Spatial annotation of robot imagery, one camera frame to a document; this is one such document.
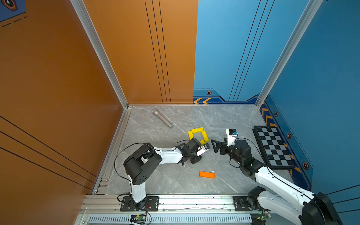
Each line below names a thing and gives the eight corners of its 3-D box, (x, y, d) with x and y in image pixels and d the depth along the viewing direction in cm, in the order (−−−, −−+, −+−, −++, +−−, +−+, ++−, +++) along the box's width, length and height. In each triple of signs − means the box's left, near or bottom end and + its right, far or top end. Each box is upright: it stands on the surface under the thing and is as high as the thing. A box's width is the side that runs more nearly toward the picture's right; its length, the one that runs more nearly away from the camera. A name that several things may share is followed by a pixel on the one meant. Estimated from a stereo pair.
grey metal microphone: (153, 113, 117) (152, 110, 115) (155, 112, 118) (155, 109, 116) (171, 129, 107) (170, 126, 105) (173, 127, 108) (173, 124, 106)
